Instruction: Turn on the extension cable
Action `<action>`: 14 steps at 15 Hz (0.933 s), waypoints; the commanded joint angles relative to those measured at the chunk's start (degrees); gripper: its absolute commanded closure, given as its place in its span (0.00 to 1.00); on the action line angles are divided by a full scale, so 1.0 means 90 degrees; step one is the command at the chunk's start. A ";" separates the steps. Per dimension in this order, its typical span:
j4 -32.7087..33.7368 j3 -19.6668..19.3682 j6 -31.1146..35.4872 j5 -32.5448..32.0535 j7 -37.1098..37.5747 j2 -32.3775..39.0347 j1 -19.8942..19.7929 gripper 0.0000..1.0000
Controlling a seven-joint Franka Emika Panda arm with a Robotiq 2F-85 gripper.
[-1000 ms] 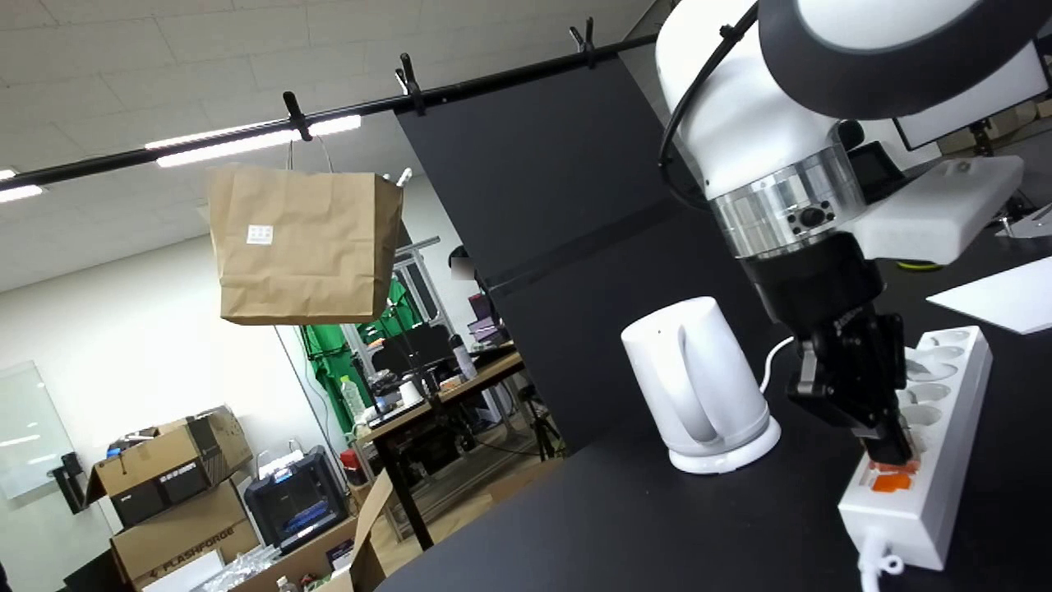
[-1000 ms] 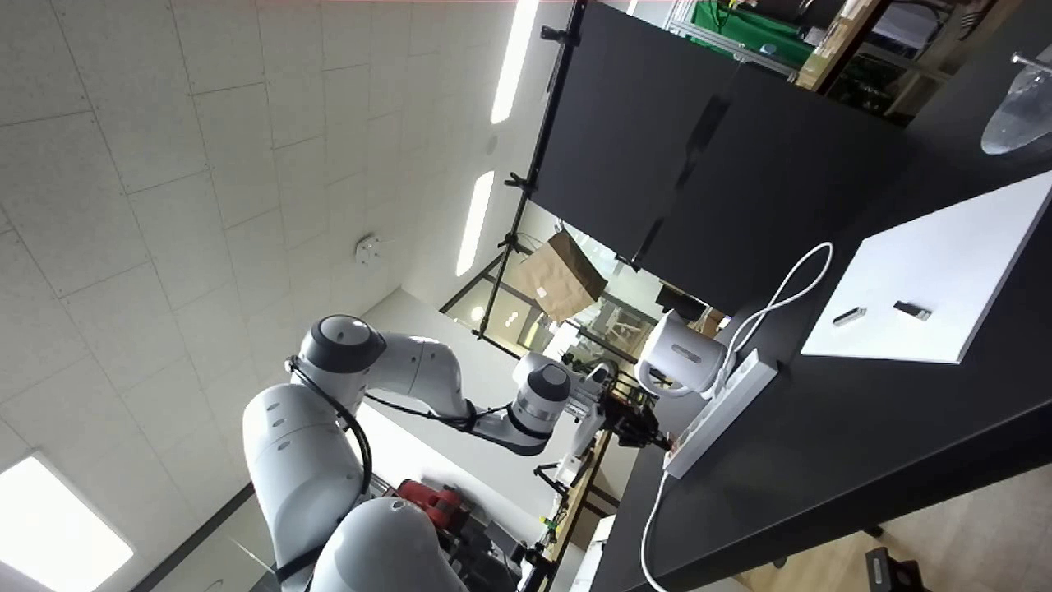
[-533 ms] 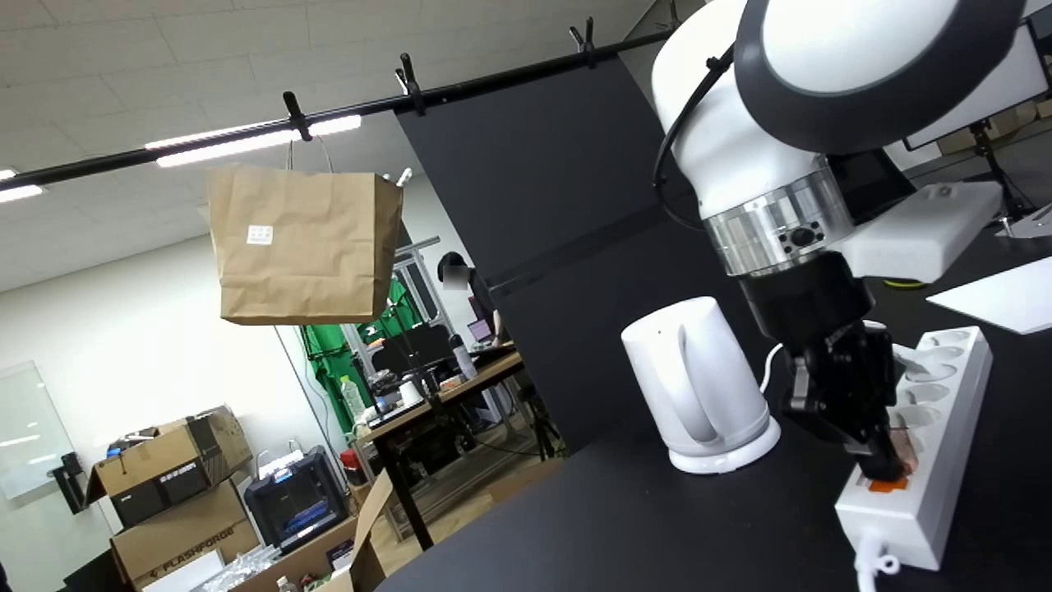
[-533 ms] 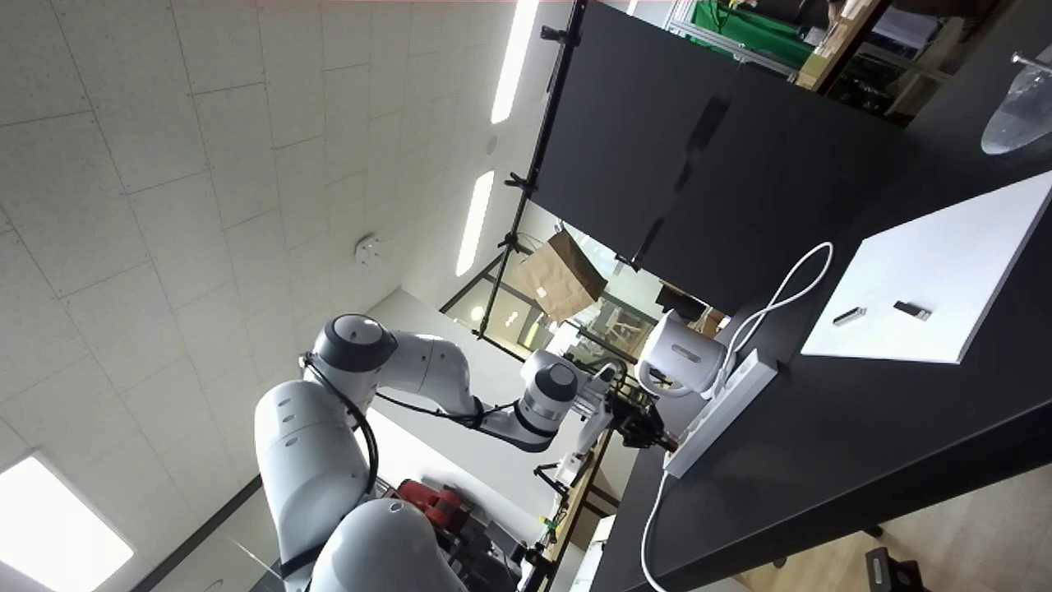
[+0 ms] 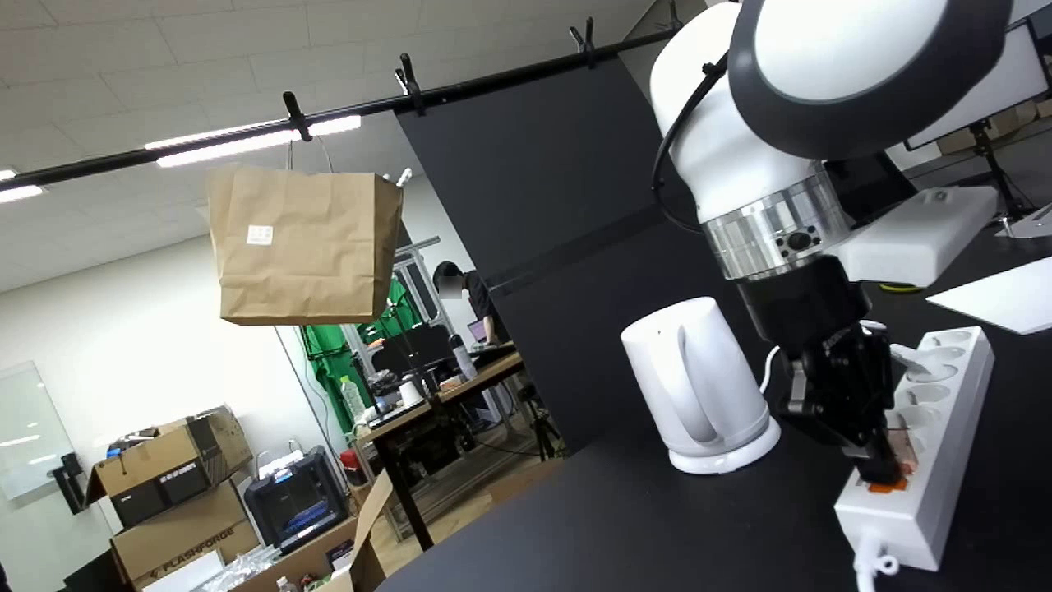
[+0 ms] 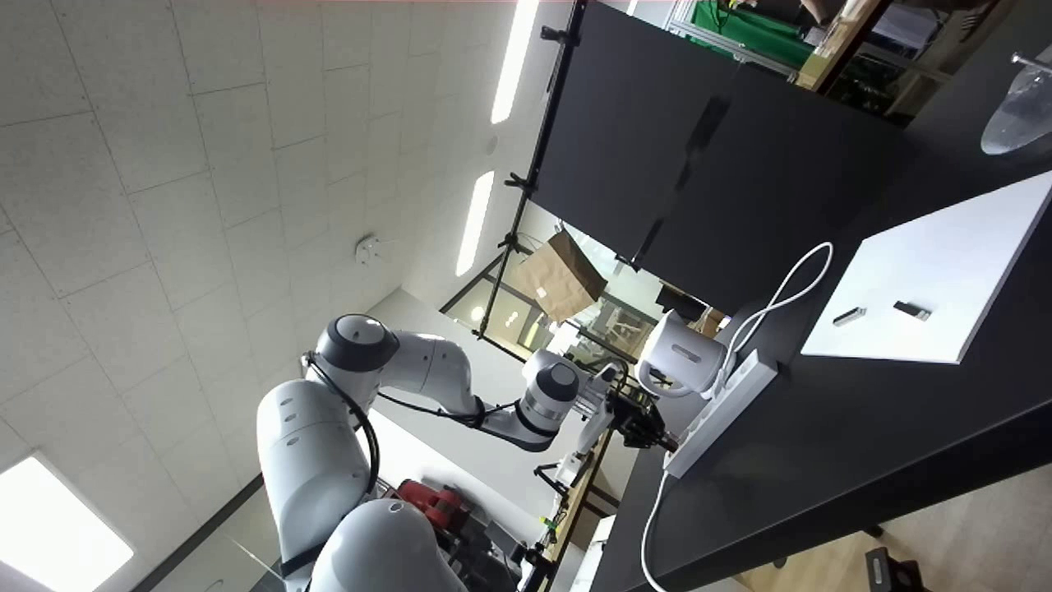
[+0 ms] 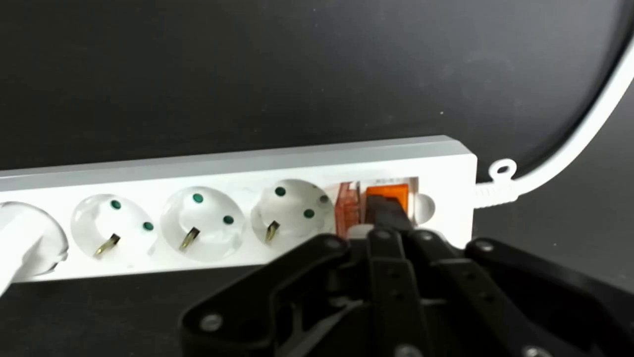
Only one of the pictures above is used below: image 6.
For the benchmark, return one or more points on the black backdrop panel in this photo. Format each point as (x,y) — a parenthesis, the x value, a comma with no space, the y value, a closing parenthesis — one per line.
(712,151)

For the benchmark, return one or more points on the red machine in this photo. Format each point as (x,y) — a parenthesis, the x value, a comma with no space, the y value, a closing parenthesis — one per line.
(432,503)

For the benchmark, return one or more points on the black spring clamp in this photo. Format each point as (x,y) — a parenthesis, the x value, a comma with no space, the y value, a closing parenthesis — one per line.
(560,39)
(522,185)

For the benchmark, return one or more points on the white flat board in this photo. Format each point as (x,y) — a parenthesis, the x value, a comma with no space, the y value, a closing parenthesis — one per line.
(942,275)

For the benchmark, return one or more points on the small black item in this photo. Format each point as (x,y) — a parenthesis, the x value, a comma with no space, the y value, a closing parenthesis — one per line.
(912,309)
(850,317)

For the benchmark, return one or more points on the ceiling smoke detector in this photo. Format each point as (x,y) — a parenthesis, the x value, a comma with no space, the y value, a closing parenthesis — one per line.
(367,248)

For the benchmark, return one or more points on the square ceiling light panel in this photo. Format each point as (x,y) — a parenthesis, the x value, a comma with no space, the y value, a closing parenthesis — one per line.
(60,527)

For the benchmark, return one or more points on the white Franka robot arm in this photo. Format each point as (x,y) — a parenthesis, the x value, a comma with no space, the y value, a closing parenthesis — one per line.
(318,461)

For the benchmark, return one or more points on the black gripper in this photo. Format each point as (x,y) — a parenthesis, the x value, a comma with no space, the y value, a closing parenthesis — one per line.
(626,417)

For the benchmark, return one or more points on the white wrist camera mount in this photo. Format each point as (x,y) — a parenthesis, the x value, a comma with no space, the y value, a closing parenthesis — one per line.
(596,422)

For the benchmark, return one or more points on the brown paper bag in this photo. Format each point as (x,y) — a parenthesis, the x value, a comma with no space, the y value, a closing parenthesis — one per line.
(562,275)

